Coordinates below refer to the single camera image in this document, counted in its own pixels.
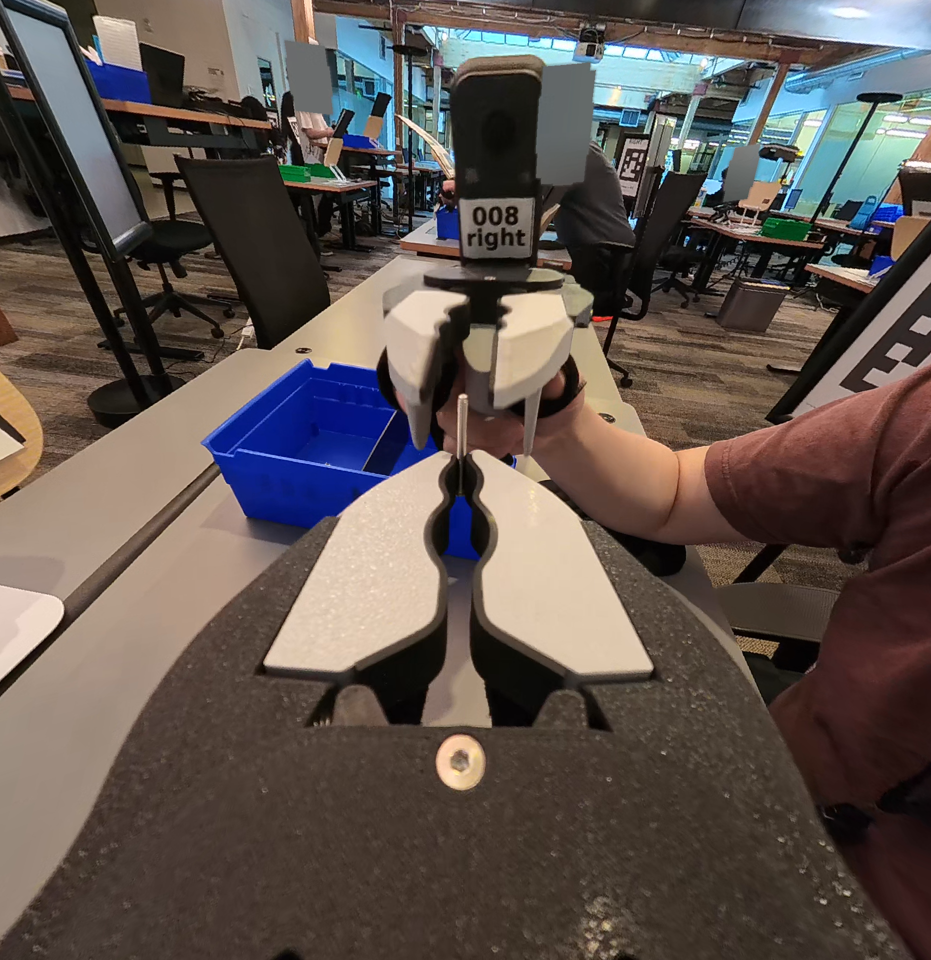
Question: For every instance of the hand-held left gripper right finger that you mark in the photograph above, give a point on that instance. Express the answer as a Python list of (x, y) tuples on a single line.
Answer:
[(563, 592)]

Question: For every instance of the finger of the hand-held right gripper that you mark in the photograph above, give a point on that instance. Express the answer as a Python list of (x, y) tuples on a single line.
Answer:
[(533, 345), (413, 345)]

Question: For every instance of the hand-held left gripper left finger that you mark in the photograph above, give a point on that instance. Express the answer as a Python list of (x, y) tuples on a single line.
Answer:
[(360, 592)]

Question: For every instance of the small metal bolt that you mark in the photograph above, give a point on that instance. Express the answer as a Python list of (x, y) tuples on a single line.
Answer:
[(462, 442)]

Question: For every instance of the blue plastic parts bin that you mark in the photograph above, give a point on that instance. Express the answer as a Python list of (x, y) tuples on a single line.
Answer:
[(285, 480)]

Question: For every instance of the person's right forearm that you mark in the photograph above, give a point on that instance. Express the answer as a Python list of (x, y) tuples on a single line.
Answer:
[(660, 487)]

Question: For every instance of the person's right hand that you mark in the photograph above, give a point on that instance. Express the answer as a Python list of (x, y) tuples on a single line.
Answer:
[(563, 442)]

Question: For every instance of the distant marker sign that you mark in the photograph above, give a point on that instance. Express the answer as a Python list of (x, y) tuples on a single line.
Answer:
[(634, 165)]

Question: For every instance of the black highback office chair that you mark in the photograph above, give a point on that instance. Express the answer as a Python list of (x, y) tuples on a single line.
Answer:
[(660, 240)]

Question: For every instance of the wooden office desk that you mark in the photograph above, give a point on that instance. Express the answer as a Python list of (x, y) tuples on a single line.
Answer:
[(330, 187)]

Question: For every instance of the black mesh office chair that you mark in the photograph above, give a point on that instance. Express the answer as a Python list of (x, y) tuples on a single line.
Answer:
[(263, 255)]

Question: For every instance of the green storage bin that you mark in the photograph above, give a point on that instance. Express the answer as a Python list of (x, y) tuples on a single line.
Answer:
[(784, 227), (300, 174)]

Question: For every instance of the grey trash can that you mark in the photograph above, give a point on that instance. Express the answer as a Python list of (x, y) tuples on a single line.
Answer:
[(750, 304)]

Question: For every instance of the black swivel chair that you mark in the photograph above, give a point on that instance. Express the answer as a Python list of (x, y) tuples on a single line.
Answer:
[(169, 240)]

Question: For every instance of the person in maroon shirt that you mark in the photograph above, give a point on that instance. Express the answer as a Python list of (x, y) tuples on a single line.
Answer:
[(848, 487)]

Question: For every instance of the white base sheet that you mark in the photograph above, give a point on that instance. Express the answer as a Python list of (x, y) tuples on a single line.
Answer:
[(15, 630)]

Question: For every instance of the large framed marker sign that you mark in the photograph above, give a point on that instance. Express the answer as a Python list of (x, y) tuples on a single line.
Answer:
[(900, 330)]

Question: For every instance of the blue storage bin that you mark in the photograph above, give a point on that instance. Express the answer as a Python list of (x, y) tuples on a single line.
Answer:
[(120, 84)]

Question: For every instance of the black floor lamp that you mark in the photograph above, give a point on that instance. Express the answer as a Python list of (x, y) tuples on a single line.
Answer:
[(879, 98)]

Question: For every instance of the whiteboard on black stand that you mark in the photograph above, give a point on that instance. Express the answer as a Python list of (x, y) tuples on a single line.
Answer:
[(75, 127)]

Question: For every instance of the ceiling mounted camera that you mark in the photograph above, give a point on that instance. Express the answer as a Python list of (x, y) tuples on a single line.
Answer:
[(589, 46)]

